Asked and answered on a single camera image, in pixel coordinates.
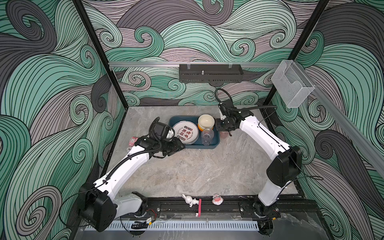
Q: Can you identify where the pinkish clear cup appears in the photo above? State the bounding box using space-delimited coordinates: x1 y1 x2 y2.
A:
220 131 229 139

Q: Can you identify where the cream white bowl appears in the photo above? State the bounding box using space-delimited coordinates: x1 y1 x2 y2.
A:
198 114 215 124

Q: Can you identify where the yellow bowl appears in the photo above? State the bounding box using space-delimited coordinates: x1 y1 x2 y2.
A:
198 123 215 132

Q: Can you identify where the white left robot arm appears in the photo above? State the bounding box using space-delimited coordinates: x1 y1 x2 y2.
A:
78 118 185 232

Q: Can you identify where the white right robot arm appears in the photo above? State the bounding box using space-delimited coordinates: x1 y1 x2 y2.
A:
173 88 303 217

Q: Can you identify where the dark teal plastic bin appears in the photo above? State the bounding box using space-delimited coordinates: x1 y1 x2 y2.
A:
169 115 220 150

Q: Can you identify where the pink plush toy figure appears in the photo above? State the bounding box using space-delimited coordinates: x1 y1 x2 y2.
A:
129 137 138 147

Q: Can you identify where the white rabbit figurine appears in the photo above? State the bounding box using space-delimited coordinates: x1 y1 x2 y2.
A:
182 194 200 208

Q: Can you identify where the pink white small figurine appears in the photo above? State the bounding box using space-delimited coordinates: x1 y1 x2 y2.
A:
212 194 224 206

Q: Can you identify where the pink flat stick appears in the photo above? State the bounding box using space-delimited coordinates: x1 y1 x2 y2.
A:
196 199 202 218

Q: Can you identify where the black wall shelf tray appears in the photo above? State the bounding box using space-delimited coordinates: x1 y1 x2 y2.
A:
179 65 244 85

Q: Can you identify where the clear acrylic wall box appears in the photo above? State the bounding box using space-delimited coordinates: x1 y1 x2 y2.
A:
271 60 315 109

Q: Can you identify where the white slotted cable duct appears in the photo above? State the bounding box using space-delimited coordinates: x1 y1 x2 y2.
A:
85 220 260 232

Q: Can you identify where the black corner frame post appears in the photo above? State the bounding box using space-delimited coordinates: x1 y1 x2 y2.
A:
72 0 129 112

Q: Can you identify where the aluminium wall rail right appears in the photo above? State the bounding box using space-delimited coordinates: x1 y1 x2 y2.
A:
298 64 384 176

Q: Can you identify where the black right corner post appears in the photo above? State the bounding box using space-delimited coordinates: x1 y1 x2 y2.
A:
263 1 329 106

